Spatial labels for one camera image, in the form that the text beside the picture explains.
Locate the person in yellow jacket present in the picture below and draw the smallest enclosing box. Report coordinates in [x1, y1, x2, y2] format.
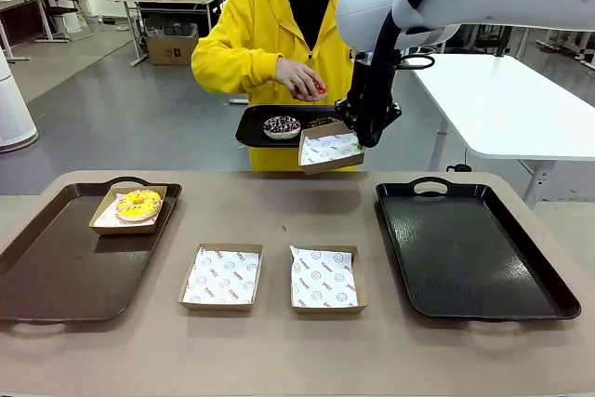
[191, 0, 373, 173]

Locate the large white table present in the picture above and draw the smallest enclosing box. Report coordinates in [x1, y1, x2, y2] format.
[408, 52, 595, 210]

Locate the brown cardboard donut box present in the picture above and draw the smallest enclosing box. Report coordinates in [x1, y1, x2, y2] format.
[178, 243, 264, 312]
[88, 184, 167, 236]
[297, 121, 365, 176]
[289, 244, 368, 315]

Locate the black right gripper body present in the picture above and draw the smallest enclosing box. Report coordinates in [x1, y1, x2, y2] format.
[335, 60, 403, 137]

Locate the person's right hand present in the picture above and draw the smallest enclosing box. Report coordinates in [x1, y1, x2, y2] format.
[274, 60, 324, 101]

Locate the black floor cable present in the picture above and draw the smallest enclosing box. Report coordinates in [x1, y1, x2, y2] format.
[445, 148, 473, 173]

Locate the white cylindrical pedestal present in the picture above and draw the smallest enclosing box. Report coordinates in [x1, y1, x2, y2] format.
[0, 47, 39, 154]

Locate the open cardboard shipping box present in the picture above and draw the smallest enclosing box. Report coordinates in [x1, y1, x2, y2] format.
[146, 27, 200, 67]

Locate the red glazed donut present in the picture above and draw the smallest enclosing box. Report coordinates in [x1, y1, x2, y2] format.
[297, 79, 329, 101]

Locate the person's right forearm yellow sleeve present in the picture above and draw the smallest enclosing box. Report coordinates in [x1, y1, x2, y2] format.
[191, 46, 284, 96]

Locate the brown plastic serving tray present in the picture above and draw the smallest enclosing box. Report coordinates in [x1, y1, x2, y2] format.
[0, 176, 183, 326]

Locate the chocolate sprinkled donut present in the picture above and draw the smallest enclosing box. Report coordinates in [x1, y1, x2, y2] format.
[263, 114, 302, 140]

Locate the black plastic serving tray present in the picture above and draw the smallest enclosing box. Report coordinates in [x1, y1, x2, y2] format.
[374, 177, 582, 324]

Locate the yellow sprinkled donut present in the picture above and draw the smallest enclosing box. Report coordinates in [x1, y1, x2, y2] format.
[115, 189, 163, 223]

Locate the black hand-held donut tray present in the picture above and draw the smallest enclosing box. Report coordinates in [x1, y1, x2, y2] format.
[235, 105, 359, 150]

